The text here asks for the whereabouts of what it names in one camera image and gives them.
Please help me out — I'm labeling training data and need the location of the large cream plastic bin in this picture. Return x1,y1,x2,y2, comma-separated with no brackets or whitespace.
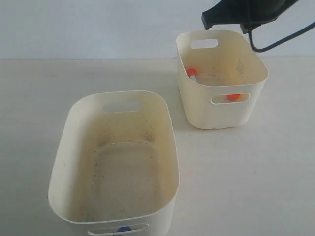
48,91,180,236

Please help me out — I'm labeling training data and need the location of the blue-capped clear tube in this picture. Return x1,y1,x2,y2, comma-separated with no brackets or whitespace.
117,226,132,232

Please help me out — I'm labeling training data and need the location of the small cream plastic bin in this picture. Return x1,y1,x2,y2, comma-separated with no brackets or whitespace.
176,30,269,129

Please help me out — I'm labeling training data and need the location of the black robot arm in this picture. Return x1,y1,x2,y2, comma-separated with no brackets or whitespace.
201,0,297,34

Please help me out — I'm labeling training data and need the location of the orange-capped clear tube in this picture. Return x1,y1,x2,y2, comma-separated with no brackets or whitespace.
224,94,248,102
185,67,216,84

